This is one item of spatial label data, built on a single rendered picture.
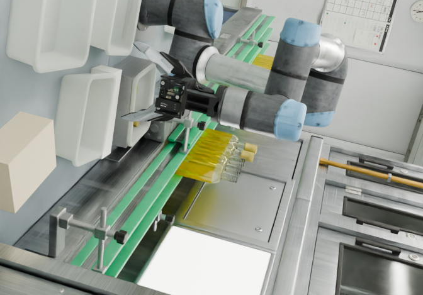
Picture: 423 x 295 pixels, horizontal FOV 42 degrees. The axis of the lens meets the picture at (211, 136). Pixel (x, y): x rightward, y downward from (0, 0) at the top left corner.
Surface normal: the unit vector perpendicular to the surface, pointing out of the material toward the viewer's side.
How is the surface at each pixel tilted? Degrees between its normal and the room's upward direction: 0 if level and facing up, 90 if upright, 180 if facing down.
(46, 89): 0
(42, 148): 0
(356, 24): 90
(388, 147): 90
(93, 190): 90
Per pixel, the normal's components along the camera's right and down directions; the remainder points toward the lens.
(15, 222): 0.96, 0.24
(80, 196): 0.15, -0.89
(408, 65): -0.25, 0.39
